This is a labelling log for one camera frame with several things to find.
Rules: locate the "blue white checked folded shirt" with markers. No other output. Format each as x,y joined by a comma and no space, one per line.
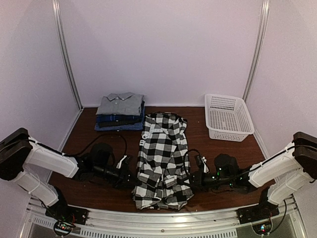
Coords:
125,127

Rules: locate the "left aluminium frame post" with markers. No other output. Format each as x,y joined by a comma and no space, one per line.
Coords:
64,53

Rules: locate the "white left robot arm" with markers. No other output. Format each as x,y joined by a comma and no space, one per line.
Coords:
20,153

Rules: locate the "left circuit board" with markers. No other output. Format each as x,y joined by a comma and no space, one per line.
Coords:
62,229

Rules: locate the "dark folded shirt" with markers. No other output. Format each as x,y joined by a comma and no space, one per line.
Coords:
118,123

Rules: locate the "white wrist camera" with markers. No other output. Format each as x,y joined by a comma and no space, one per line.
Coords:
202,164
125,160

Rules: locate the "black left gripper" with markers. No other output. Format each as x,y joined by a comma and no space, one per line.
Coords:
122,181

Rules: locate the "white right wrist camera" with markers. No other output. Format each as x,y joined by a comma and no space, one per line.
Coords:
202,164

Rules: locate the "right circuit board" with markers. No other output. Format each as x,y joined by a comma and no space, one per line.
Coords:
262,228

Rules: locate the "aluminium frame post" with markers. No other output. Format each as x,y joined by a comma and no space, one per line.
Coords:
64,53
258,47

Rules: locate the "black white plaid shirt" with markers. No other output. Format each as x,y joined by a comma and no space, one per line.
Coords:
163,163

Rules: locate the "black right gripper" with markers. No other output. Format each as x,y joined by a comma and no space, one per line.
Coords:
198,180

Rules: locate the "aluminium front rail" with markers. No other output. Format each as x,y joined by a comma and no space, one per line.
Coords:
223,223

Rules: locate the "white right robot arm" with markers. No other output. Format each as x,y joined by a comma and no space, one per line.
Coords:
297,163

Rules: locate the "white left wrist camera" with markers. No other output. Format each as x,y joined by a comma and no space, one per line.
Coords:
125,160

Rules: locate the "right aluminium frame post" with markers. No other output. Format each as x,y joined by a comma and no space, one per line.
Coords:
258,47

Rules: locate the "circuit board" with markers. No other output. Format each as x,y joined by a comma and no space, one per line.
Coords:
62,229
262,228

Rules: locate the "white plastic laundry basket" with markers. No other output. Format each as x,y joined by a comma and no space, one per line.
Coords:
227,118

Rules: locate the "grey folded shirt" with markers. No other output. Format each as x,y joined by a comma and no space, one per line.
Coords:
121,104

